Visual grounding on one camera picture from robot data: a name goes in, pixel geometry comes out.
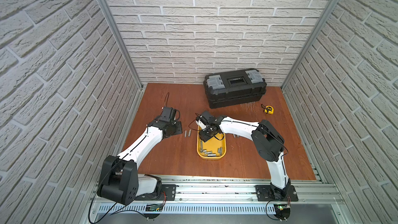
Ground yellow plastic tray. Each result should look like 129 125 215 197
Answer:
197 133 227 160

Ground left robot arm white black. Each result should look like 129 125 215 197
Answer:
96 107 182 205

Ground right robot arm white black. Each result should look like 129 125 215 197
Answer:
195 111 291 200

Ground silver sockets in tray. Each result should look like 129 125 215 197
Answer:
198 141 227 160

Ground black plastic toolbox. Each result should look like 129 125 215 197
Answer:
203 68 267 109

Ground yellow tape measure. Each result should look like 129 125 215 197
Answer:
261 104 274 115

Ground left green circuit board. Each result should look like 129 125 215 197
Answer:
145 204 163 212

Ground green circuit board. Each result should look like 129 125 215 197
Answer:
275 204 291 212
145 204 163 212

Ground right green circuit board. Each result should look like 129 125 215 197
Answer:
275 204 291 212

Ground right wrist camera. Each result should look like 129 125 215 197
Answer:
195 116 207 130

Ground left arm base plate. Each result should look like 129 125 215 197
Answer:
135 184 177 201

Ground aluminium rail frame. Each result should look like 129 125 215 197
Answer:
87 175 354 224

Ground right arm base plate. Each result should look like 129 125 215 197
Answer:
255 185 299 202

